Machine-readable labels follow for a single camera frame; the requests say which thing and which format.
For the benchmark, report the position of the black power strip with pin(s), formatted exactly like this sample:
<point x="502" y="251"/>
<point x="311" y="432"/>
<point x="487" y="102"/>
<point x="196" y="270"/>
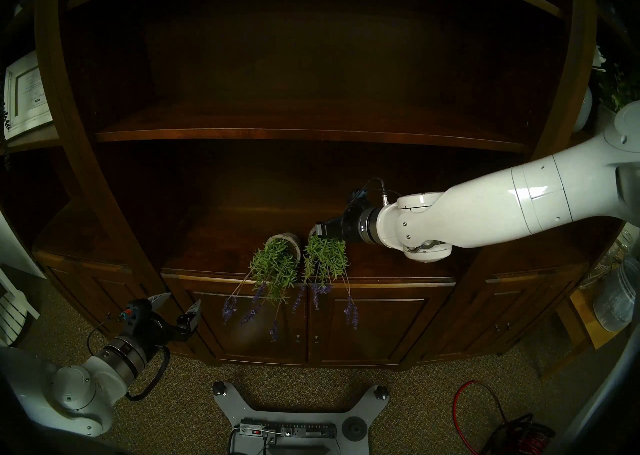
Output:
<point x="300" y="430"/>

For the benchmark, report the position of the fake lavender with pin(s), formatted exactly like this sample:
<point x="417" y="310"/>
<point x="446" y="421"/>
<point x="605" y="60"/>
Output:
<point x="275" y="264"/>
<point x="325" y="258"/>

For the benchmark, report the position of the white slatted wooden chair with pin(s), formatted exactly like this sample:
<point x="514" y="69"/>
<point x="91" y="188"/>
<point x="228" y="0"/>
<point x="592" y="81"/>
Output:
<point x="10" y="309"/>

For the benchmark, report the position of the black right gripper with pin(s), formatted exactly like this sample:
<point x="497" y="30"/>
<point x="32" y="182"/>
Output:
<point x="345" y="226"/>

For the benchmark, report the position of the white round vase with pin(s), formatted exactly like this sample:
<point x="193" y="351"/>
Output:
<point x="582" y="111"/>

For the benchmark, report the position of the black base knob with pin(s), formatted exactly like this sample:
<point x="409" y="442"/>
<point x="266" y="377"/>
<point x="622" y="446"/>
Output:
<point x="381" y="392"/>
<point x="218" y="388"/>

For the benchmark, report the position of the dark trailing plant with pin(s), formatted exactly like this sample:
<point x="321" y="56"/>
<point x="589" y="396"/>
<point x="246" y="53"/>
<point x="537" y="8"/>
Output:
<point x="5" y="119"/>

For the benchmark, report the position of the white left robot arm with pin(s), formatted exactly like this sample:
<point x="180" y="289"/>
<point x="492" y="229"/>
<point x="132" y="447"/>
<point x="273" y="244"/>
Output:
<point x="75" y="396"/>

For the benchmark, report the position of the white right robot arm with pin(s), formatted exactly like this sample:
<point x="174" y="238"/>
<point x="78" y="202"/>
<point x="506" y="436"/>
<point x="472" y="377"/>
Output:
<point x="500" y="204"/>

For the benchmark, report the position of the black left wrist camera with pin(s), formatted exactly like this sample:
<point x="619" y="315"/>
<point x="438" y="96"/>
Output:
<point x="134" y="314"/>

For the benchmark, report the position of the white framed certificate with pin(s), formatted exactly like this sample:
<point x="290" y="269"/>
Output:
<point x="27" y="94"/>

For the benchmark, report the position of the dark wooden shelf cabinet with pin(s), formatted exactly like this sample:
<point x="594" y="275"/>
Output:
<point x="300" y="84"/>

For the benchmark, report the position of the wooden cabinet door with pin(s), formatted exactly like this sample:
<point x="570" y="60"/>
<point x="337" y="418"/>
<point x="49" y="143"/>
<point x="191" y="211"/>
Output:
<point x="260" y="344"/>
<point x="380" y="329"/>

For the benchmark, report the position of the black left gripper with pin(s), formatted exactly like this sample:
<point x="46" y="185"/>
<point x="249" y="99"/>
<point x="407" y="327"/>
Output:
<point x="162" y="334"/>

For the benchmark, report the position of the black round disk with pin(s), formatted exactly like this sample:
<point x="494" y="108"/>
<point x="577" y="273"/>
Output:
<point x="354" y="429"/>

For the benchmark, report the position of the green plant in white pot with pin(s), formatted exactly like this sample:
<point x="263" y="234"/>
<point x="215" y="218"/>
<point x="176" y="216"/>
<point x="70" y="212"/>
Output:
<point x="617" y="89"/>

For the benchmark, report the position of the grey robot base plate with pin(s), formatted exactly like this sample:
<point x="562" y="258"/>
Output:
<point x="230" y="404"/>

